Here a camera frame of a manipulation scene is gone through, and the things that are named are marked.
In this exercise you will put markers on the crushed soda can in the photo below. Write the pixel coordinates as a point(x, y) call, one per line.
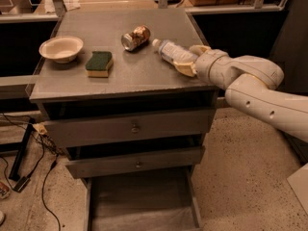
point(139, 36)

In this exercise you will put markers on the grey top drawer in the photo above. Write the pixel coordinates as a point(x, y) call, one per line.
point(129, 127)

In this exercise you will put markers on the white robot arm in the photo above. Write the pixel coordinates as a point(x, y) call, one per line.
point(250, 85)

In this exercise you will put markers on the blue plastic water bottle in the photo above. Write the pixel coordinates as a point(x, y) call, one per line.
point(173, 53)

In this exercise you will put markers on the grey bottom drawer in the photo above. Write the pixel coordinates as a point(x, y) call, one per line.
point(154, 200)

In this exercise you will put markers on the white bowl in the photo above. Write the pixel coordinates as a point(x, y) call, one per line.
point(61, 50)

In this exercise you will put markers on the grey drawer cabinet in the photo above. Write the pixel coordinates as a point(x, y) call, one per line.
point(138, 82)

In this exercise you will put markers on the grey drawer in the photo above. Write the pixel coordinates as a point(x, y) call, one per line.
point(154, 200)
point(129, 127)
point(180, 157)

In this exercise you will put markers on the grey middle drawer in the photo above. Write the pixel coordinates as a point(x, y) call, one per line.
point(180, 157)

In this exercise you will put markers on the green yellow sponge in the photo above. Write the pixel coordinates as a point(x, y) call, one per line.
point(99, 64)

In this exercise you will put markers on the white power strip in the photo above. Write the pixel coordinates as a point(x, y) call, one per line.
point(39, 127)

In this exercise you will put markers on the black metal stand leg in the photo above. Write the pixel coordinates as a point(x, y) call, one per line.
point(21, 151)

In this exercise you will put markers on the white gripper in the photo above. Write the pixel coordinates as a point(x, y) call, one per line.
point(207, 65)

